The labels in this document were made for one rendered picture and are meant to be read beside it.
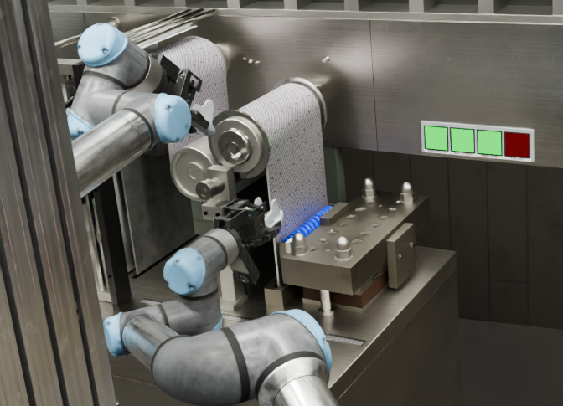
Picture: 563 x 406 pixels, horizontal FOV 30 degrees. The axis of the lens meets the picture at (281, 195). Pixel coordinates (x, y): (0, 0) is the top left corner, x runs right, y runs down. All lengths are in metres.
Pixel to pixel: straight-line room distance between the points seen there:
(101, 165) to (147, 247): 0.94
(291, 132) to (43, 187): 1.30
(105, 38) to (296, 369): 0.62
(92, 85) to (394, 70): 0.80
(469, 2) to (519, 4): 0.11
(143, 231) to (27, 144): 1.53
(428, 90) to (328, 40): 0.25
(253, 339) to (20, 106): 0.75
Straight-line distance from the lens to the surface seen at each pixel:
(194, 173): 2.24
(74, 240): 1.00
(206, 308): 1.96
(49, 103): 0.96
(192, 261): 1.91
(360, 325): 2.13
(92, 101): 1.72
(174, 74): 1.90
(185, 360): 1.58
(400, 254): 2.23
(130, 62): 1.77
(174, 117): 1.63
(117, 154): 1.57
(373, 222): 2.28
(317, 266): 2.11
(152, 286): 2.40
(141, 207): 2.43
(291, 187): 2.23
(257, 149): 2.11
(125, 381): 2.23
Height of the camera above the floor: 1.91
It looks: 21 degrees down
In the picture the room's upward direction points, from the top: 6 degrees counter-clockwise
